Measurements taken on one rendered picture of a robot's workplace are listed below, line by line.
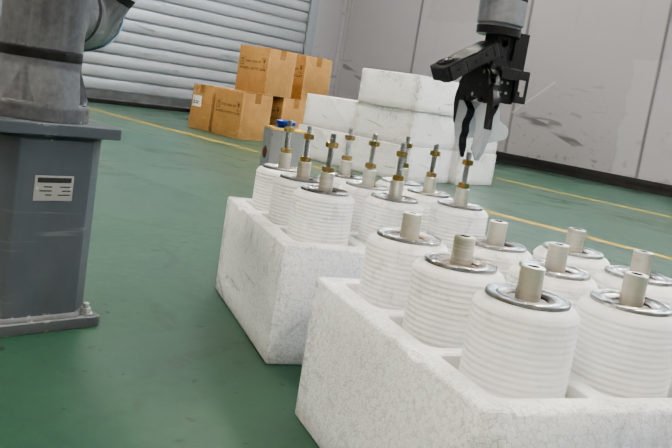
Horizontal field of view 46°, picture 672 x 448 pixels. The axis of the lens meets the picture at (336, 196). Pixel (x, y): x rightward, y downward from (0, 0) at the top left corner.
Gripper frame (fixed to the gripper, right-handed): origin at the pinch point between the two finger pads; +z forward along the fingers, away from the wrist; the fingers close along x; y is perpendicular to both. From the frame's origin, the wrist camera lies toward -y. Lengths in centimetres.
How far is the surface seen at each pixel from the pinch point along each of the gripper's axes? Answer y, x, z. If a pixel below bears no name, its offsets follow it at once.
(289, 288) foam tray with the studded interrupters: -29.6, -3.2, 22.8
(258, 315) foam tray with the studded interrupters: -30.3, 4.2, 29.3
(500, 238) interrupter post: -16.4, -30.3, 8.1
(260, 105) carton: 122, 372, 12
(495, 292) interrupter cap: -34, -50, 9
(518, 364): -34, -55, 14
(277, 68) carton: 132, 375, -13
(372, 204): -15.6, 0.6, 10.2
